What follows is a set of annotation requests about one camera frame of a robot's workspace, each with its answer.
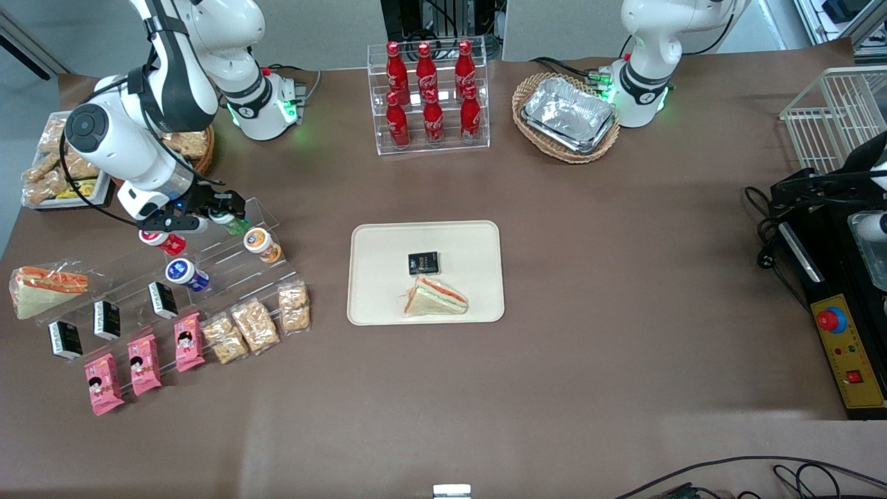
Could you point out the black equipment rack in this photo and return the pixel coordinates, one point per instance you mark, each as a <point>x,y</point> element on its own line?
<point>409,17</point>

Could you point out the white rectangular tray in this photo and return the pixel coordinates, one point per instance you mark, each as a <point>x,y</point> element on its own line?
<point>104,190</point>

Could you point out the red cola bottle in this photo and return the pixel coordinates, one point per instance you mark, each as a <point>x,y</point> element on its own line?
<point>464,66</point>
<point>396,69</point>
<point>433,121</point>
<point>425,69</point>
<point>470,118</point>
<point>397,125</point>

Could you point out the pink snack pack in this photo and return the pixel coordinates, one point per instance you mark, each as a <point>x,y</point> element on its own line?
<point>188,341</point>
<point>103,383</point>
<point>144,364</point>

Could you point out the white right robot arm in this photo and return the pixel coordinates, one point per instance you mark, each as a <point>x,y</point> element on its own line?
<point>125,138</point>

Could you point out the beige plastic tray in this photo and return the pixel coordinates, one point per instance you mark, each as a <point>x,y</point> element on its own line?
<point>471,242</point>

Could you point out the clear acrylic tiered stand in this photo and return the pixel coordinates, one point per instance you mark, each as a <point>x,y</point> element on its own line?
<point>229,267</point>

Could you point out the yellow snack pack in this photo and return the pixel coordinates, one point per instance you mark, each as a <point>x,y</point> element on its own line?
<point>76,190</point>

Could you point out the aluminium frame shelf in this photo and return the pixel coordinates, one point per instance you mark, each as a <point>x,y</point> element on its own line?
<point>838,10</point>

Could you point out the small black box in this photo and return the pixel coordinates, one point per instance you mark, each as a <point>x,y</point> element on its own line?
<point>107,319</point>
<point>423,263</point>
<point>65,339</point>
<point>163,299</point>

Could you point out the blue gum bottle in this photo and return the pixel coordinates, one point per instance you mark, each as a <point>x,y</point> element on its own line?
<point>181,272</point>

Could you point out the orange gum bottle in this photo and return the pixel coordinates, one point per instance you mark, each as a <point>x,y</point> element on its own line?
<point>258,240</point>

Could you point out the silver food container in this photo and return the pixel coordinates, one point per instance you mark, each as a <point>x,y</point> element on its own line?
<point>872,249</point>

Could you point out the clear acrylic bottle rack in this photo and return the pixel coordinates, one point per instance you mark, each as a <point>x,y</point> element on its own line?
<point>447,149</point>

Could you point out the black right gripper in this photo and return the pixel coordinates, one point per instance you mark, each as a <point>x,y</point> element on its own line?
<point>205,197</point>

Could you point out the red gum bottle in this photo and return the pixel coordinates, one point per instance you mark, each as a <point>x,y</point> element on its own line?
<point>166,242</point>

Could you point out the light tan wicker basket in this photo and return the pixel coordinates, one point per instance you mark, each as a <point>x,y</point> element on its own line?
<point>530,142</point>

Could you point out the aluminium foil tray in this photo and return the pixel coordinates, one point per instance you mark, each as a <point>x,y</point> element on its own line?
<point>589,147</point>
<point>568,107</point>

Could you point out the green gum bottle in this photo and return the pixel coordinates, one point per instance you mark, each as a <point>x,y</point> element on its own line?
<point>237,225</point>

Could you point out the wrapped triangle sandwich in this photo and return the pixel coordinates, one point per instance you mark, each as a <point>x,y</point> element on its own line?
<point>41,294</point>
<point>433,299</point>

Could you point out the black sealing machine yellow panel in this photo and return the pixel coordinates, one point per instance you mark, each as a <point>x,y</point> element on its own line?
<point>831,277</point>

